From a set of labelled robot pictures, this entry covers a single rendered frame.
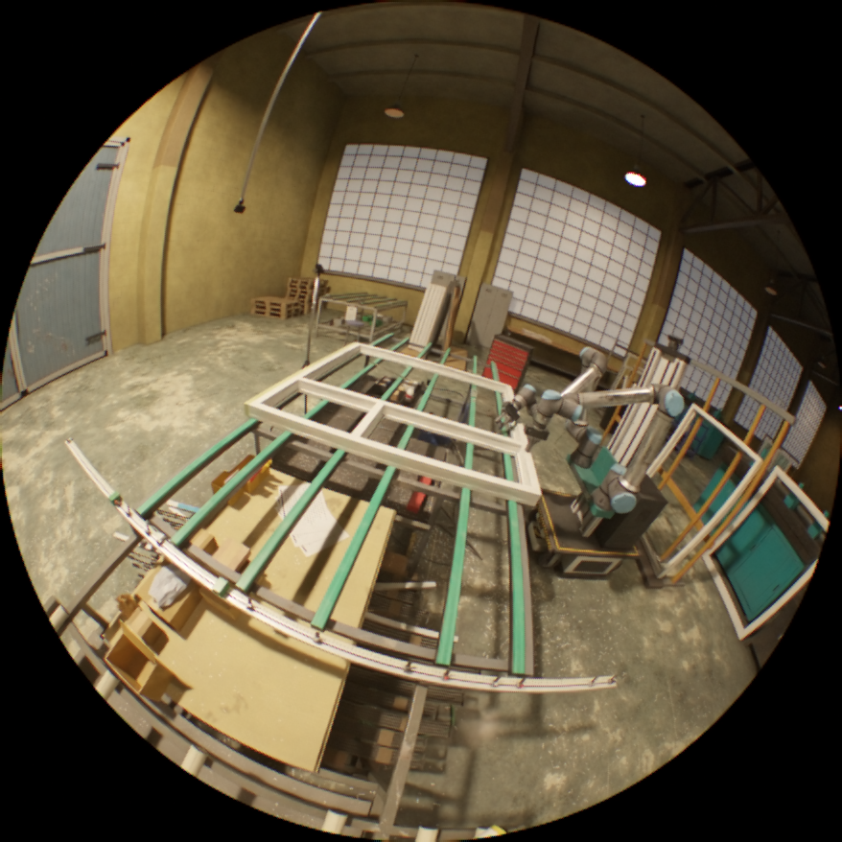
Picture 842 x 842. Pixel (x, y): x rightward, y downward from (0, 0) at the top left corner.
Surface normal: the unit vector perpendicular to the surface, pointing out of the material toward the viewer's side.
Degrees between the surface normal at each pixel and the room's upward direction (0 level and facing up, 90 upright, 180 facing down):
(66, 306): 90
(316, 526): 0
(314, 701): 0
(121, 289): 90
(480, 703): 0
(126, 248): 90
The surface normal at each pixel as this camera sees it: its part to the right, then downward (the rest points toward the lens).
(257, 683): 0.22, -0.86
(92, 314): 0.96, 0.29
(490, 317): -0.18, 0.43
